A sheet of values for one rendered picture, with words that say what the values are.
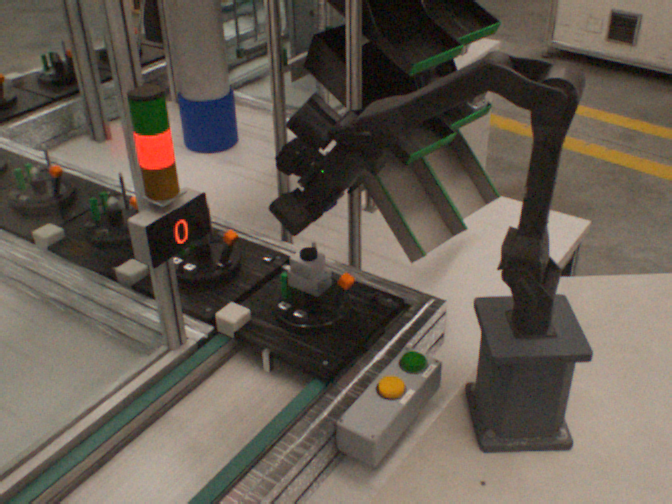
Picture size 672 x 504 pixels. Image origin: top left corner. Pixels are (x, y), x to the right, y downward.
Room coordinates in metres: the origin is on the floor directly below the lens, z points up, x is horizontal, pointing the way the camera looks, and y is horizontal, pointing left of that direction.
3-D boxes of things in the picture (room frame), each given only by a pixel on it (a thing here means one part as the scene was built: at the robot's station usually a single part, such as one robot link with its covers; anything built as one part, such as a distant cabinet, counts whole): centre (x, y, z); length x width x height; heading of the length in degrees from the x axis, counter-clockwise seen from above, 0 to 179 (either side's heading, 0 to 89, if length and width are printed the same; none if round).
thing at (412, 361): (0.92, -0.13, 0.96); 0.04 x 0.04 x 0.02
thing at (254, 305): (1.06, 0.04, 0.96); 0.24 x 0.24 x 0.02; 54
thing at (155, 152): (0.97, 0.24, 1.33); 0.05 x 0.05 x 0.05
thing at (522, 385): (0.90, -0.30, 0.96); 0.15 x 0.15 x 0.20; 1
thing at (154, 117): (0.97, 0.24, 1.38); 0.05 x 0.05 x 0.05
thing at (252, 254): (1.21, 0.24, 1.01); 0.24 x 0.24 x 0.13; 54
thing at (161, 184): (0.97, 0.24, 1.28); 0.05 x 0.05 x 0.05
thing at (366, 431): (0.87, -0.09, 0.93); 0.21 x 0.07 x 0.06; 144
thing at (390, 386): (0.87, -0.09, 0.96); 0.04 x 0.04 x 0.02
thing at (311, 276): (1.07, 0.04, 1.06); 0.08 x 0.04 x 0.07; 55
